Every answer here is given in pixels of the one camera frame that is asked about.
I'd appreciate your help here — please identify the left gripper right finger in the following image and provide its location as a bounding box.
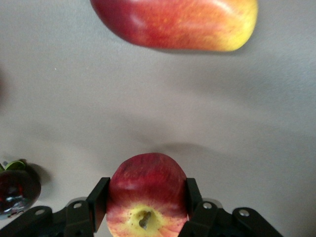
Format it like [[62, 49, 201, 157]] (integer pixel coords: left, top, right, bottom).
[[179, 177, 218, 237]]

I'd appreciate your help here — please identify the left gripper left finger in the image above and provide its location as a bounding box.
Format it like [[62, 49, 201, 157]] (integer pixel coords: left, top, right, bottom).
[[64, 177, 111, 237]]

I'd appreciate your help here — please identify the red yellow mango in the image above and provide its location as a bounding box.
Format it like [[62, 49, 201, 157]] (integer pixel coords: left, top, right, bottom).
[[90, 0, 259, 52]]

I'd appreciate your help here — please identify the dark plum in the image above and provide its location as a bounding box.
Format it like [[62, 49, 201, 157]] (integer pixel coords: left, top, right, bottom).
[[0, 159, 42, 220]]

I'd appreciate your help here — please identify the red yellow apple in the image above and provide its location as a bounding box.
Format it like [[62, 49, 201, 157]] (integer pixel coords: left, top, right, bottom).
[[105, 152, 191, 237]]

